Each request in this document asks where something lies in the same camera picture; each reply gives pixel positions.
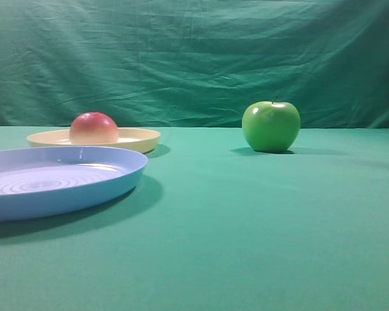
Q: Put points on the blue plate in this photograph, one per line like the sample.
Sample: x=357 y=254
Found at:
x=45 y=181

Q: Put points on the green tablecloth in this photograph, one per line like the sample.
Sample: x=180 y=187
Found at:
x=213 y=225

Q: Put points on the green apple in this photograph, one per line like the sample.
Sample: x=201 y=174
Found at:
x=271 y=126

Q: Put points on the green backdrop cloth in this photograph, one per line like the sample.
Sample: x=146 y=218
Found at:
x=194 y=63

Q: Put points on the yellow plate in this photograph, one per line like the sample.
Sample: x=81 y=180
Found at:
x=138 y=139

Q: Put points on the red yellow round bread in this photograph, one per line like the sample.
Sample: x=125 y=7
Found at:
x=93 y=128

